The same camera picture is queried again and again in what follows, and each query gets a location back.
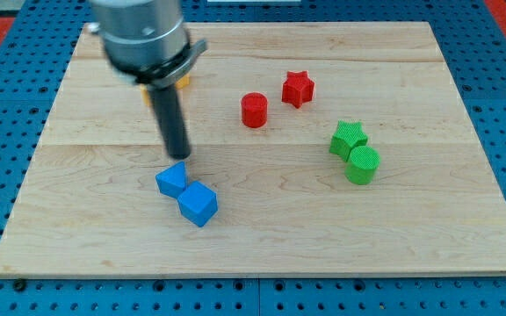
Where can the red cylinder block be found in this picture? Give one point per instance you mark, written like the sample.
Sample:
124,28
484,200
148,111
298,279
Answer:
254,107

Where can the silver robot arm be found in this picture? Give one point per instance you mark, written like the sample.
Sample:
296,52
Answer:
147,39

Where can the red star block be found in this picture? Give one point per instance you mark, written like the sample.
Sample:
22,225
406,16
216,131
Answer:
297,89

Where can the green star block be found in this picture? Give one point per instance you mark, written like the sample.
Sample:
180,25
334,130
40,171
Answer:
346,137

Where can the blue cube block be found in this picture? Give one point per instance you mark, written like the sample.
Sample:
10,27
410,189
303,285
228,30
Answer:
198,203

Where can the wooden board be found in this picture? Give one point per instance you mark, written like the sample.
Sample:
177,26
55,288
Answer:
89,206

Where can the blue triangle block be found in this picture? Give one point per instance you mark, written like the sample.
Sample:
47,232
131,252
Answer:
171,182

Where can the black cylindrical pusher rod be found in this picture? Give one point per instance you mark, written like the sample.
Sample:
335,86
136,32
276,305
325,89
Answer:
170,120

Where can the yellow block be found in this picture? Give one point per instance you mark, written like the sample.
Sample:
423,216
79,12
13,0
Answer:
181,83

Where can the green cylinder block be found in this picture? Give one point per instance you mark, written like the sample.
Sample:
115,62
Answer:
362,165

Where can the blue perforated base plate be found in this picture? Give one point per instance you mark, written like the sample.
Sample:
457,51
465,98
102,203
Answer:
33,59

